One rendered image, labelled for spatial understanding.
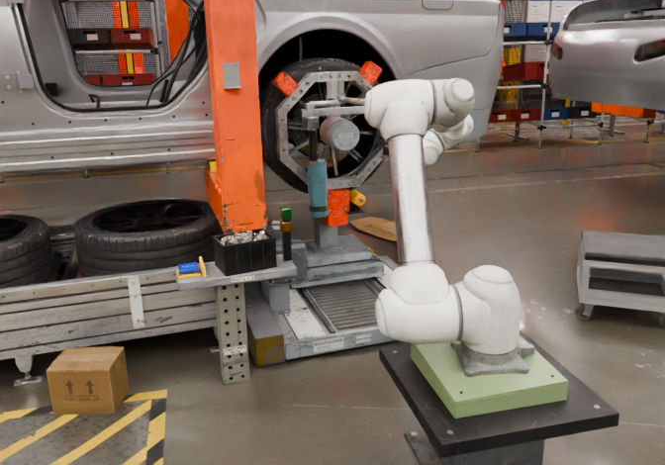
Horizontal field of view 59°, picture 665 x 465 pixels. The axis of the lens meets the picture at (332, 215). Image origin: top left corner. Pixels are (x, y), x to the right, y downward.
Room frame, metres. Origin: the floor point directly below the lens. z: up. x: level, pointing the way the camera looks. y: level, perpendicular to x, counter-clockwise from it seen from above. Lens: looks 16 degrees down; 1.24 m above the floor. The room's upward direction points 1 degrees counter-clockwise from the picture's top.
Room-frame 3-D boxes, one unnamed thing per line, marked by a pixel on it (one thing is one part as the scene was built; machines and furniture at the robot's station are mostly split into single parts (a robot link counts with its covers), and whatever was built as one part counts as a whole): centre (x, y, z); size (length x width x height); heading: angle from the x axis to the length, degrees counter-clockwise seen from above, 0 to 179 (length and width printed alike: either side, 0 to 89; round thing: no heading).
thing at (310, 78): (2.78, -0.01, 0.85); 0.54 x 0.07 x 0.54; 108
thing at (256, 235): (2.08, 0.33, 0.51); 0.20 x 0.14 x 0.13; 117
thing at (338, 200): (2.82, 0.00, 0.48); 0.16 x 0.12 x 0.17; 18
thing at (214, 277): (2.07, 0.36, 0.44); 0.43 x 0.17 x 0.03; 108
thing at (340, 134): (2.71, -0.04, 0.85); 0.21 x 0.14 x 0.14; 18
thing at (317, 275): (2.94, 0.03, 0.13); 0.50 x 0.36 x 0.10; 108
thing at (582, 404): (1.53, -0.44, 0.15); 0.50 x 0.50 x 0.30; 13
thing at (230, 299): (2.06, 0.39, 0.21); 0.10 x 0.10 x 0.42; 18
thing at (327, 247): (2.94, 0.04, 0.32); 0.40 x 0.30 x 0.28; 108
